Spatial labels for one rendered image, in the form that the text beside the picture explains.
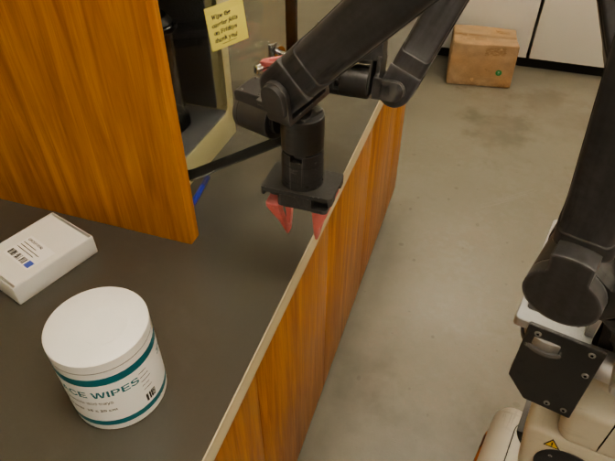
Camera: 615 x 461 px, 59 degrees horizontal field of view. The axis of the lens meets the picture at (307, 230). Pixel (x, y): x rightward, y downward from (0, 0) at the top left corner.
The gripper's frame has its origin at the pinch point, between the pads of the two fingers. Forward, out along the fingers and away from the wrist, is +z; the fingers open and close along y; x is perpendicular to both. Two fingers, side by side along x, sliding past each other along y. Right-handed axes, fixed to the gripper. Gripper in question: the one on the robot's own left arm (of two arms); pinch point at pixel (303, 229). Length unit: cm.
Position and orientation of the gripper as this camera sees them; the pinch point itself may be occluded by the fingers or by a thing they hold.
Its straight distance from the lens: 81.4
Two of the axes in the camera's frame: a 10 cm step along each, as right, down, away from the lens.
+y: -9.5, -2.1, 2.4
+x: -3.2, 6.2, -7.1
